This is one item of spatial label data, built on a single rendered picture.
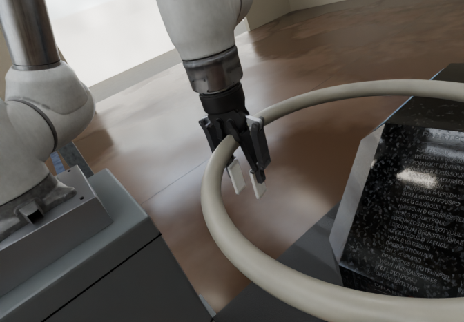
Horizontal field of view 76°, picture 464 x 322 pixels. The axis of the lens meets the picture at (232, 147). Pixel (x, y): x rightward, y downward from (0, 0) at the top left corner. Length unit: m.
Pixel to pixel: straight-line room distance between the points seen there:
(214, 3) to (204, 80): 0.11
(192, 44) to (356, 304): 0.36
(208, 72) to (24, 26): 0.48
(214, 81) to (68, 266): 0.47
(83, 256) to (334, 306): 0.53
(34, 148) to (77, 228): 0.20
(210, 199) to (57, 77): 0.55
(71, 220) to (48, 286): 0.12
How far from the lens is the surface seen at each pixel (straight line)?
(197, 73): 0.46
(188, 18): 0.44
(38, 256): 0.74
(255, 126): 0.49
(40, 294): 0.71
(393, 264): 0.69
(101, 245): 0.69
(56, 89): 0.83
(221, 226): 0.36
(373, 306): 0.28
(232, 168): 0.59
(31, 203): 0.75
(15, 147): 0.74
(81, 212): 0.71
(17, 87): 0.85
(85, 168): 1.78
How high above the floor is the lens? 1.16
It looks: 27 degrees down
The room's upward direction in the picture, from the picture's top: 21 degrees counter-clockwise
